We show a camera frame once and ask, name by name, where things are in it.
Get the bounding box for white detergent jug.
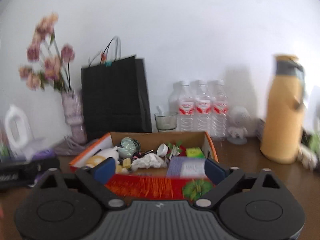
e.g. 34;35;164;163
4;105;34;152

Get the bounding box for teal plastic wrap ball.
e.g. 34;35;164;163
117;137;140;159

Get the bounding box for yellow thermos jug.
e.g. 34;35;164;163
260;54;305;164

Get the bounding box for pink artificial flowers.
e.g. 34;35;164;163
18;12;75;94

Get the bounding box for glass cup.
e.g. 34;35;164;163
154;106;178;132

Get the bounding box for yellow eraser block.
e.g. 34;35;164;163
122;158;131;169

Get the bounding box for purple knitted pouch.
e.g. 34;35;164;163
167;157;207;178

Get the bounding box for red cardboard box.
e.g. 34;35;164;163
69;132;219;200

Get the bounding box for white and yellow plush toy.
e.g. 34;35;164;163
85;146;120;168

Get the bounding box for purple flower vase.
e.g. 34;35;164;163
61;91;87;144

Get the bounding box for water bottle pack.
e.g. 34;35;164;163
169;80;228;139

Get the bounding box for small white figurine fan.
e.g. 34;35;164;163
227;106;251;145

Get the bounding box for yellow green packet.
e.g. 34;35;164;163
185;147;206;159

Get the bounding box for purple cable bundle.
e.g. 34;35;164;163
54;134;101;156

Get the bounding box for red green christmas decoration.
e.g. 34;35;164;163
166;141;187;160

